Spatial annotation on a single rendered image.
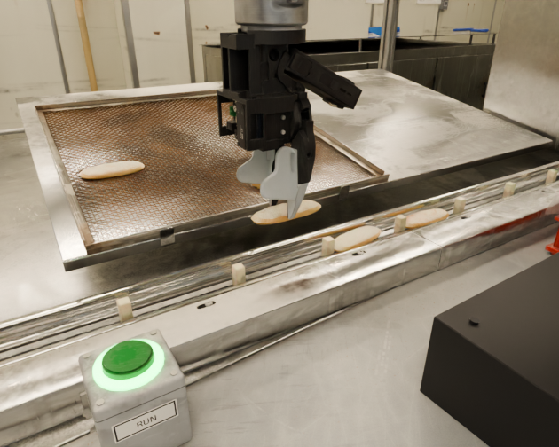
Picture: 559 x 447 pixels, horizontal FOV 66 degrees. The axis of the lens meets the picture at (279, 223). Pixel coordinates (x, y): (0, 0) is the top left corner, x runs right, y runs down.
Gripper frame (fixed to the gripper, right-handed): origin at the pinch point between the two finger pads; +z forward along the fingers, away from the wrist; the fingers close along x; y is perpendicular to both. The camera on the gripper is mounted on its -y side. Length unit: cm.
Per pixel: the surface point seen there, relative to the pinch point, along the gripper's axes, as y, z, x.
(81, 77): -32, 33, -369
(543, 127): -81, 4, -12
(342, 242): -8.8, 8.0, 1.1
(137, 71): -71, 27, -338
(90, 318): 24.9, 8.8, -1.0
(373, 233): -14.5, 8.0, 1.4
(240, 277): 7.5, 8.1, 1.3
